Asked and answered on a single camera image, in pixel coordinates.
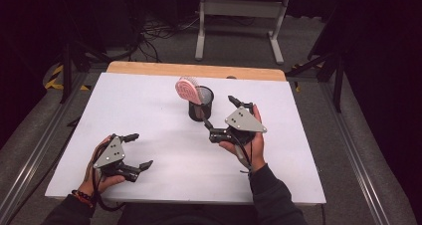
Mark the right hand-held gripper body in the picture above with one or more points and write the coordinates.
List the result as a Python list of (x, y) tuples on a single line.
[(244, 120)]

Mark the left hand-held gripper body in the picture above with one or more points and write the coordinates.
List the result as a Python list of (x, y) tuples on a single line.
[(111, 155)]

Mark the black mesh pen holder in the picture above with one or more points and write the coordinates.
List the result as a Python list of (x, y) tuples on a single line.
[(207, 112)]

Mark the pink hairbrush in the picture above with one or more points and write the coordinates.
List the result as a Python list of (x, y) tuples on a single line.
[(187, 89)]

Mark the person's left hand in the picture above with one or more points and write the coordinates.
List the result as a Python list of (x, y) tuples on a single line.
[(99, 185)]

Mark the person's right hand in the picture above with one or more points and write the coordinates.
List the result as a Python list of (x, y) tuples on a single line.
[(255, 152)]

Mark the person's lap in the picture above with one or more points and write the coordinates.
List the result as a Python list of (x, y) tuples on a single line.
[(185, 215)]

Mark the black metal stand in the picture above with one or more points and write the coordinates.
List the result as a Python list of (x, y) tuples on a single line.
[(337, 79), (68, 69)]

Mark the yellow black hazard tape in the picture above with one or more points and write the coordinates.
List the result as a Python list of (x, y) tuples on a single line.
[(53, 83)]

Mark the aluminium floor rail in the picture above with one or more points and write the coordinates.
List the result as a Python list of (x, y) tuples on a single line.
[(358, 172), (36, 152)]

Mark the grey metal table frame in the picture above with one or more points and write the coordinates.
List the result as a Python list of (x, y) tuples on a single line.
[(239, 8)]

